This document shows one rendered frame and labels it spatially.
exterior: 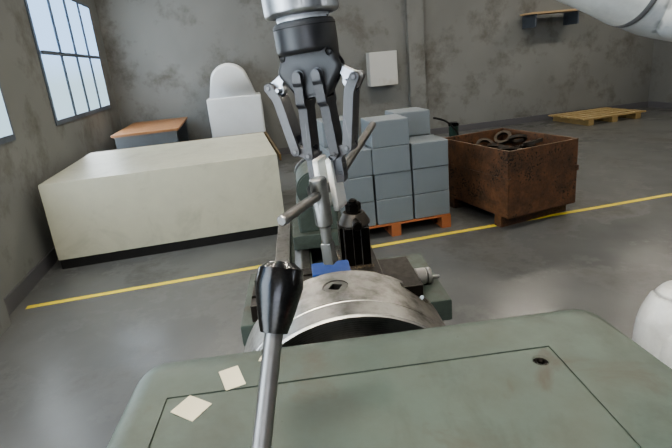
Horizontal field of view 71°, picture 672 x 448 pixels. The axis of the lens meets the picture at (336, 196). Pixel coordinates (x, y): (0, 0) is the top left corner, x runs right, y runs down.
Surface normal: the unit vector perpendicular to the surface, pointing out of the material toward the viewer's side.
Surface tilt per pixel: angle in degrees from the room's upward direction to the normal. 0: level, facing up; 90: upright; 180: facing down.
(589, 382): 0
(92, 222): 90
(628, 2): 121
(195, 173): 90
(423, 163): 90
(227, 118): 90
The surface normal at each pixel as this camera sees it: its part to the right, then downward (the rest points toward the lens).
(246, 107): 0.18, 0.26
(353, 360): -0.09, -0.96
